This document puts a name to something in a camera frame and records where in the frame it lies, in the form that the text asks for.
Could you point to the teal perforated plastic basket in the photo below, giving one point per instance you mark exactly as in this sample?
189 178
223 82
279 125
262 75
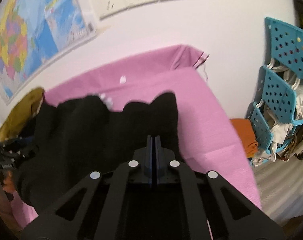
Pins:
286 42

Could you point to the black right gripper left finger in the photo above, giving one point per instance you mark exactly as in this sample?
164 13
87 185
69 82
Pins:
115 205

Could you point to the orange cloth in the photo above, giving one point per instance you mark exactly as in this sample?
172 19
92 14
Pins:
246 134

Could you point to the mustard yellow garment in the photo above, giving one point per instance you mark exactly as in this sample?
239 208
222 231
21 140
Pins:
27 108

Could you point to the person's left hand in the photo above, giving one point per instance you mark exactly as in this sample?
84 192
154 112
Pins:
7 182

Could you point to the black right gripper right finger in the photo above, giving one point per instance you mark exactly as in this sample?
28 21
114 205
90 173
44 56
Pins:
193 205

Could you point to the black cardigan with gold buttons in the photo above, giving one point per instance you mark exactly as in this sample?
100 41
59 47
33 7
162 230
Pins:
80 136

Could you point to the pink bed sheet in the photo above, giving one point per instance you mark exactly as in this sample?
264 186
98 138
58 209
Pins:
207 139

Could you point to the colourful wall map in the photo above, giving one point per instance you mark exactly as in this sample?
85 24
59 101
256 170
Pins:
33 33

